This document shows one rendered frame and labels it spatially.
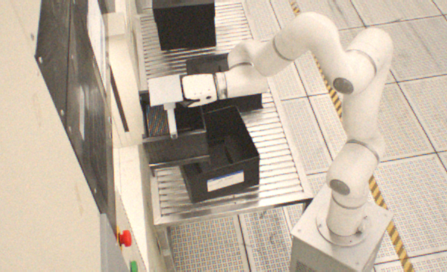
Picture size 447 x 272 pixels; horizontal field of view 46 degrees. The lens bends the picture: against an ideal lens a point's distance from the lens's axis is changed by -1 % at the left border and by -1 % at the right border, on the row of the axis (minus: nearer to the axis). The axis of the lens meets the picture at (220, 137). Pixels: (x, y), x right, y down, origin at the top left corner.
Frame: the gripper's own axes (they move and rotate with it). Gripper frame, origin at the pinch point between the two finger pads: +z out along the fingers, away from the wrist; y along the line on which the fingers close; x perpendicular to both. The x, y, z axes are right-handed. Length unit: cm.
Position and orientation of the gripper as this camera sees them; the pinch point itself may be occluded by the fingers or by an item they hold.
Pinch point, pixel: (167, 94)
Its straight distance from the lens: 168.3
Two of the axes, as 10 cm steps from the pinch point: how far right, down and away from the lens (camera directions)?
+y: -1.6, -7.4, 6.6
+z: -9.9, 1.6, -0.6
